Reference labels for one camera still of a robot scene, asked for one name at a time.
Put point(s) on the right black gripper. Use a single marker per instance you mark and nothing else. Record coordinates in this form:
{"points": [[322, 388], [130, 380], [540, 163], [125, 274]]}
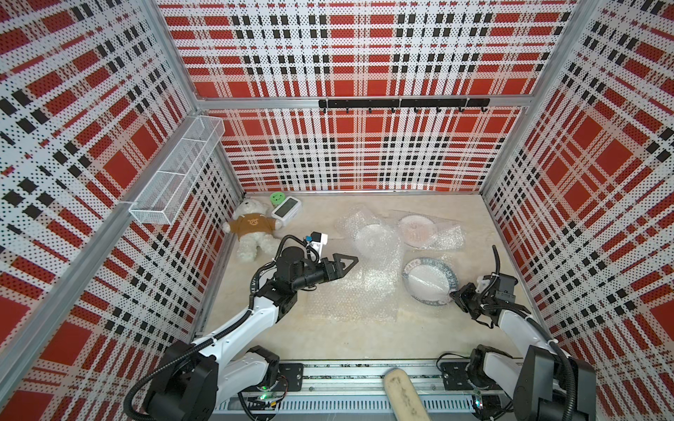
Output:
{"points": [[462, 296]]}

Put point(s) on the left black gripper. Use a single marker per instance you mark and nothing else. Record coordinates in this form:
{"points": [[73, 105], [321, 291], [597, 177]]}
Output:
{"points": [[336, 267]]}

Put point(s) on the bubble wrap sheet front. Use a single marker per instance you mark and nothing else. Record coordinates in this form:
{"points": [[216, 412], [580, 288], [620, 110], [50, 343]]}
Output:
{"points": [[366, 294]]}

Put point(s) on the green rimmed plate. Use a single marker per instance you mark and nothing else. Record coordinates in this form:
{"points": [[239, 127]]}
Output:
{"points": [[430, 281]]}

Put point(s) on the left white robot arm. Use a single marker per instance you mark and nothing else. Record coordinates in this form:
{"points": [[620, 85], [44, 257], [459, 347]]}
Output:
{"points": [[192, 378]]}

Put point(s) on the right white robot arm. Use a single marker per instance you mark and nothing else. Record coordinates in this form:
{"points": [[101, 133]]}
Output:
{"points": [[549, 384]]}

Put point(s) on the pink plate in wrap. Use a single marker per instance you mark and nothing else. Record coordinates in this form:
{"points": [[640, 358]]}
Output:
{"points": [[417, 231]]}

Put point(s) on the white embossed plate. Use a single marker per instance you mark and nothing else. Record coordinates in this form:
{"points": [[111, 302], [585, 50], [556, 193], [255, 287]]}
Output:
{"points": [[378, 244]]}

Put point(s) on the white green small device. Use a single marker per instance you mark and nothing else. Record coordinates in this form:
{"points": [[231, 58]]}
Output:
{"points": [[287, 210]]}

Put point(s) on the beige teddy bear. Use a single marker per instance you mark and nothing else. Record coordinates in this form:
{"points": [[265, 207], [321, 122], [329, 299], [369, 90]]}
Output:
{"points": [[254, 229]]}

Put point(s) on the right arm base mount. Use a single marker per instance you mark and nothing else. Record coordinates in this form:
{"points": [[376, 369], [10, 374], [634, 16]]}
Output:
{"points": [[486, 399]]}

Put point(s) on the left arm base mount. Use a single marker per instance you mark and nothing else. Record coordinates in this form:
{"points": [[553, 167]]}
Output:
{"points": [[265, 398]]}

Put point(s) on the wooden brush handle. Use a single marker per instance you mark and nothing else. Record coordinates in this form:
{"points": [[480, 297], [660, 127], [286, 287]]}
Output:
{"points": [[404, 399]]}

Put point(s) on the clear wall shelf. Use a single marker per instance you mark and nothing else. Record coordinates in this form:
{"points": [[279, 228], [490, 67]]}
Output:
{"points": [[164, 196]]}

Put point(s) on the black hook rail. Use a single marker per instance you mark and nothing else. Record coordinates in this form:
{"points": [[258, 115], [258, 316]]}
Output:
{"points": [[399, 103]]}

